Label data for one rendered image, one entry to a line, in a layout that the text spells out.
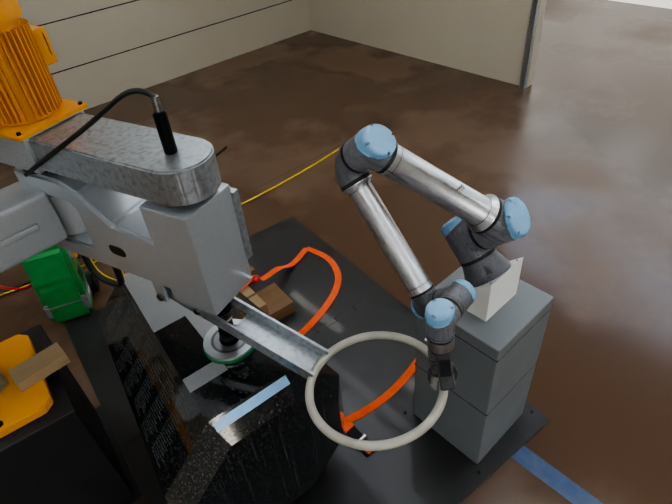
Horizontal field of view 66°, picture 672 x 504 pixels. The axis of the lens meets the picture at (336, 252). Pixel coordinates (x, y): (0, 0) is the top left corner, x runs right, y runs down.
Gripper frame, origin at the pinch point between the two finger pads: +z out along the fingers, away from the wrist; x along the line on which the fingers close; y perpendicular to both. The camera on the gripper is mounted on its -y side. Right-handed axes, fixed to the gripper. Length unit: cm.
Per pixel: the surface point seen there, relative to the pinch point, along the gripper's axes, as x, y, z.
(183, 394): 95, 10, 0
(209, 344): 87, 29, -5
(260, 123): 119, 414, 61
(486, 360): -20.6, 20.0, 11.7
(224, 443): 79, -8, 8
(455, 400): -11, 30, 49
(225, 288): 70, 22, -38
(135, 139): 88, 38, -90
